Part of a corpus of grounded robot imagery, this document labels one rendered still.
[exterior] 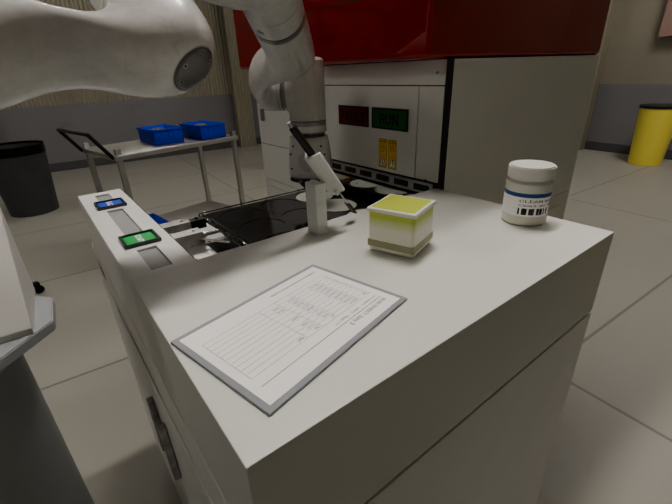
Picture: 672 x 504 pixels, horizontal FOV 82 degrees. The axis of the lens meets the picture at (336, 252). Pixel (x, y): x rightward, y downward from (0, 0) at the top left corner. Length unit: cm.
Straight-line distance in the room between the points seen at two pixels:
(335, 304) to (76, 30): 38
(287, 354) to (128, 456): 137
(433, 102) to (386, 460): 68
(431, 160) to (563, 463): 114
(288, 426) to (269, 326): 13
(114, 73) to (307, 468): 44
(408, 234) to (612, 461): 133
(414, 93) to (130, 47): 59
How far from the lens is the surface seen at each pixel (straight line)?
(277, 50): 72
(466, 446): 59
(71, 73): 54
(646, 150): 615
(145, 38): 49
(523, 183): 69
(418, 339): 40
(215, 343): 41
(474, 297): 48
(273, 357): 38
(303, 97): 91
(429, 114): 88
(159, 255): 66
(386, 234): 55
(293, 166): 96
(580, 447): 172
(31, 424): 99
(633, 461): 176
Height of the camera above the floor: 121
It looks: 25 degrees down
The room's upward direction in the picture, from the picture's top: 2 degrees counter-clockwise
